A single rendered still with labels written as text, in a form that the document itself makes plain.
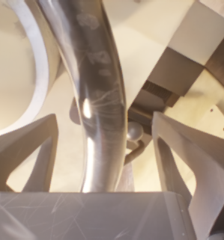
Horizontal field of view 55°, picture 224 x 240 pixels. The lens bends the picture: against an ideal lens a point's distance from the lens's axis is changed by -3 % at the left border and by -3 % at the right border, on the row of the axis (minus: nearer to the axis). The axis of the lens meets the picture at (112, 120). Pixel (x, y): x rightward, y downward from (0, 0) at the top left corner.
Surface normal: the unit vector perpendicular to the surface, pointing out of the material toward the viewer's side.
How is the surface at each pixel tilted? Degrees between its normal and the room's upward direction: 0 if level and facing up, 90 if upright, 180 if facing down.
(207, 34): 90
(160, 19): 90
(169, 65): 90
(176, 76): 90
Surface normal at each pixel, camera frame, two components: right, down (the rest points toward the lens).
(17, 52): 0.50, 0.43
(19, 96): 0.44, 0.69
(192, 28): 0.01, 0.56
